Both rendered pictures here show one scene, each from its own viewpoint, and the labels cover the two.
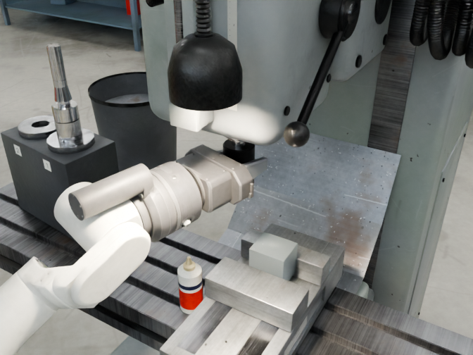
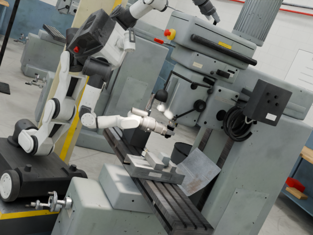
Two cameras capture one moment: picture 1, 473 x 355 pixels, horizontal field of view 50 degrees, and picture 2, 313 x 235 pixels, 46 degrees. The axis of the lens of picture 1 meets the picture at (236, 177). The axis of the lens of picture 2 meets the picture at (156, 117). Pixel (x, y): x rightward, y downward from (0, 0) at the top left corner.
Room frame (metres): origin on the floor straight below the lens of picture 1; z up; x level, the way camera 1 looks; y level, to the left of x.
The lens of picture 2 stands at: (-1.29, -0.97, 1.78)
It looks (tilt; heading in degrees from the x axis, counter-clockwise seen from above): 13 degrees down; 29
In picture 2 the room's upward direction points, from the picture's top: 23 degrees clockwise
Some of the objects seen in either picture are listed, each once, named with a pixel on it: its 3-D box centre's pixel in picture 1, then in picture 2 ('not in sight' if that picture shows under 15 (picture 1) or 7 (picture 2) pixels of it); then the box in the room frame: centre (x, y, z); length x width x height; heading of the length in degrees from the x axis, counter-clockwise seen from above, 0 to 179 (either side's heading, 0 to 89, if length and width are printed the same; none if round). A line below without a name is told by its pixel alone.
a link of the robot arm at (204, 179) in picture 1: (191, 187); (154, 126); (0.59, 0.06, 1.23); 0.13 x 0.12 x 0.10; 44
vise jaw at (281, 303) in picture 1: (255, 292); (153, 161); (0.58, -0.03, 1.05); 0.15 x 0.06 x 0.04; 60
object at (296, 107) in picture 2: not in sight; (258, 87); (1.09, -0.26, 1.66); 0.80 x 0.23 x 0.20; 149
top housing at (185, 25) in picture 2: not in sight; (210, 40); (0.67, -0.01, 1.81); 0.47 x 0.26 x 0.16; 149
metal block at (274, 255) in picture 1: (272, 260); (163, 159); (0.62, -0.06, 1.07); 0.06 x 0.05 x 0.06; 60
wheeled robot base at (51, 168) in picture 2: not in sight; (35, 155); (0.56, 0.87, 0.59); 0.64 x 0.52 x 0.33; 78
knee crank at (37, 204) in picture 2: not in sight; (44, 205); (0.27, 0.39, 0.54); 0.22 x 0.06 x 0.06; 149
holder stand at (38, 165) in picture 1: (63, 173); (138, 128); (0.92, 0.36, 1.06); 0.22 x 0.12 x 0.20; 52
